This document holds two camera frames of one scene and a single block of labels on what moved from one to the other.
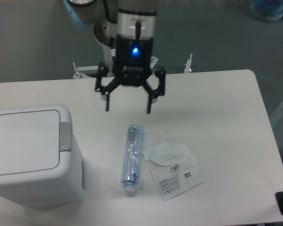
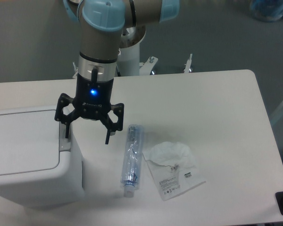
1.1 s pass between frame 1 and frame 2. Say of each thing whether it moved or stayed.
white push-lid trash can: stayed
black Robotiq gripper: moved
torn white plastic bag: stayed
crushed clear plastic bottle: stayed
